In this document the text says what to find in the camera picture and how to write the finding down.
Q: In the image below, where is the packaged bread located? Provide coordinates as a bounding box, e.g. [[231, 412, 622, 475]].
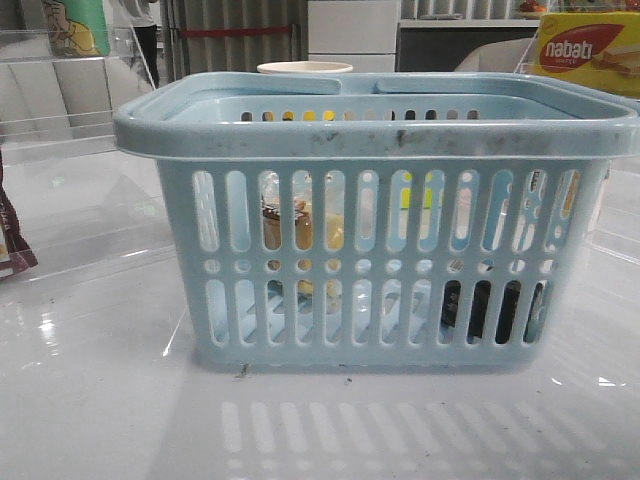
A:
[[259, 170, 346, 314]]

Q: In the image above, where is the black tissue pack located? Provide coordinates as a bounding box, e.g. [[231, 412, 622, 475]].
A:
[[430, 259, 553, 351]]

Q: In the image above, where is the light blue plastic basket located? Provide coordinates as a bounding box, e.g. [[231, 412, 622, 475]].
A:
[[113, 72, 639, 369]]

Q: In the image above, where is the colourful puzzle cube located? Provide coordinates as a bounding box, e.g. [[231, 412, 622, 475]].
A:
[[399, 170, 445, 211]]

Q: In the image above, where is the white cabinet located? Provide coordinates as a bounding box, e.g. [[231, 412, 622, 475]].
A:
[[307, 1, 401, 72]]

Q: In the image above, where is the red barrier belt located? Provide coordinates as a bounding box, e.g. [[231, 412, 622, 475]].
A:
[[179, 25, 294, 38]]

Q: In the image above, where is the clear acrylic left shelf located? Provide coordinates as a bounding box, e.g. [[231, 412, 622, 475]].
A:
[[1, 28, 172, 294]]

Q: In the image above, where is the brown snack packet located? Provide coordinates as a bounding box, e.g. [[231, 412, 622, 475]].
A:
[[1, 169, 38, 280]]

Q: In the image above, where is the fruit plate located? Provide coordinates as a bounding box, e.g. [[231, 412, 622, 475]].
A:
[[516, 0, 547, 15]]

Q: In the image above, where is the green yellow snack bag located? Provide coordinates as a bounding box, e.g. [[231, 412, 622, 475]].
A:
[[41, 0, 110, 58]]

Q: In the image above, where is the yellow nabati wafer box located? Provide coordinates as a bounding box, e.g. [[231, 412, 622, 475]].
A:
[[527, 11, 639, 99]]

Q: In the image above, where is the clear acrylic display shelf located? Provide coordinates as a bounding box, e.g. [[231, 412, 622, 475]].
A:
[[518, 33, 639, 264]]

